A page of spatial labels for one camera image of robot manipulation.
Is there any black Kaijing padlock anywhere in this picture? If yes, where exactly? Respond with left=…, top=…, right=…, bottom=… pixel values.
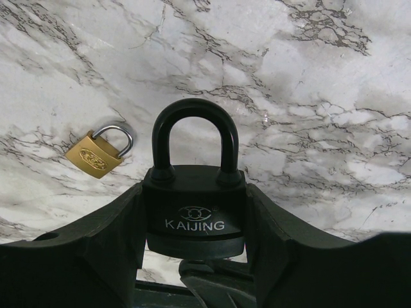
left=142, top=98, right=246, bottom=260

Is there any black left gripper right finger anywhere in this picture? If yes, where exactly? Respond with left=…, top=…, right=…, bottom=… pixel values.
left=245, top=184, right=410, bottom=307

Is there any small brass padlock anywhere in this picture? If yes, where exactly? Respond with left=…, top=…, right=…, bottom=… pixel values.
left=65, top=121, right=136, bottom=179

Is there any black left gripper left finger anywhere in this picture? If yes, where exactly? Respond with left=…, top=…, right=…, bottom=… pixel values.
left=1, top=184, right=143, bottom=307

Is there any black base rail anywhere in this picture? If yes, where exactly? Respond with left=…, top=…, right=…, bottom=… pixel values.
left=132, top=280, right=201, bottom=308

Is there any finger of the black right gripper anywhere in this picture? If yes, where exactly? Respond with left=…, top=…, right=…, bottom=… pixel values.
left=179, top=259, right=257, bottom=308

